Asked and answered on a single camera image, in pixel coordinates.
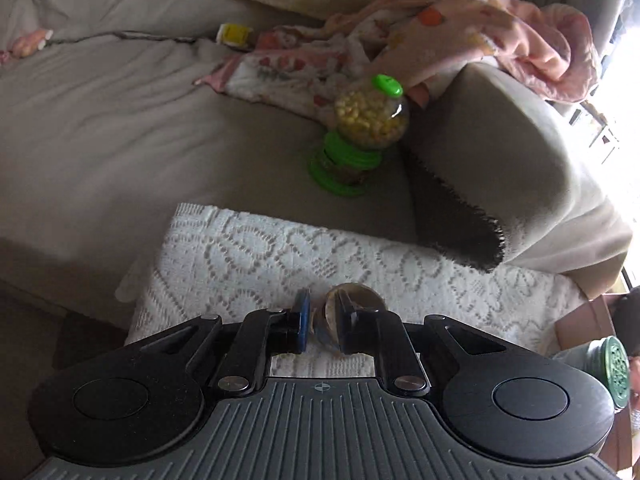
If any black plush toy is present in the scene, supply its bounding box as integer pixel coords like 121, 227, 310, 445
614, 286, 640, 357

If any green candy dispenser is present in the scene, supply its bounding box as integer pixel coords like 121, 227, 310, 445
306, 74, 412, 199

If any small pink toy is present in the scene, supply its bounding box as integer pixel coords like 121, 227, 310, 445
0, 28, 54, 65

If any pink cardboard box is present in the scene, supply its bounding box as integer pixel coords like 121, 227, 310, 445
554, 292, 627, 357

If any beige sofa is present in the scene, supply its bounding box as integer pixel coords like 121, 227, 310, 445
0, 0, 636, 306

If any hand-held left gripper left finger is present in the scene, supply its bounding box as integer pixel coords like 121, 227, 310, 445
125, 289, 314, 394

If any white lace cloth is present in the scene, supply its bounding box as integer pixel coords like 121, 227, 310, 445
114, 202, 592, 379

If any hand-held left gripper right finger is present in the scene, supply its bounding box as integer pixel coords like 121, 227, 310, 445
334, 290, 519, 394

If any yellow white toy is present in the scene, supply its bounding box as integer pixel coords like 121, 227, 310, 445
215, 22, 257, 52

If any jar with green lid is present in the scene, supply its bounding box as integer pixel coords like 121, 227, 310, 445
551, 335, 630, 414

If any pink printed blanket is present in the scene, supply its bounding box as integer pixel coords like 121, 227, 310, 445
194, 0, 601, 126

